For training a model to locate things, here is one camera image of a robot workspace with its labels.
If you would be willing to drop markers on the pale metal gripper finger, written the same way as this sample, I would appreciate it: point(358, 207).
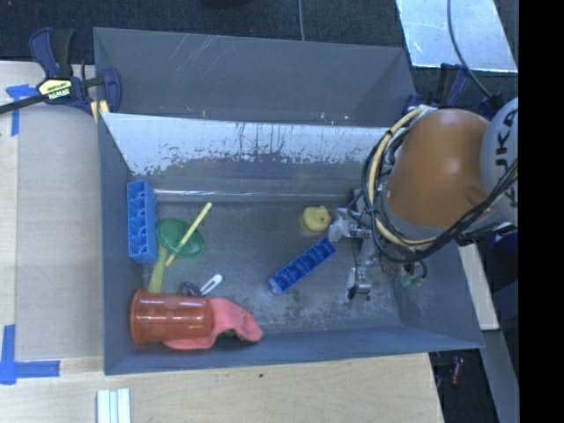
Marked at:
point(352, 285)
point(364, 283)

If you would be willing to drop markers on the blue plastic tray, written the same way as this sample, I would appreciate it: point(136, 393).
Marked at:
point(303, 265)
point(142, 223)

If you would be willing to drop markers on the yellow rubber duck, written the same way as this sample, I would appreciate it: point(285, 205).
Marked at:
point(315, 217)

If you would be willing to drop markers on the pink cloth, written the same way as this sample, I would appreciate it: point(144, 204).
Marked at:
point(235, 320)

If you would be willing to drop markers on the white clip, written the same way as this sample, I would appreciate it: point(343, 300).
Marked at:
point(212, 283)

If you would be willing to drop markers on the small purple object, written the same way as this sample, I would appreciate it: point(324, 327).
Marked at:
point(189, 288)

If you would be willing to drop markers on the yellow thin stick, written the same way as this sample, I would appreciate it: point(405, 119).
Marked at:
point(194, 227)

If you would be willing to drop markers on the green round strainer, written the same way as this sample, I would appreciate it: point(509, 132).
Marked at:
point(176, 234)

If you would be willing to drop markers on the orange translucent cup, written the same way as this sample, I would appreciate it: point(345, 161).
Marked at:
point(169, 316)

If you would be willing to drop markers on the grey metal bin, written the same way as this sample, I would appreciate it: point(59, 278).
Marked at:
point(273, 77)

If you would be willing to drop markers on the pale wood board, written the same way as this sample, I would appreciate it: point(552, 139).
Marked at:
point(57, 236)

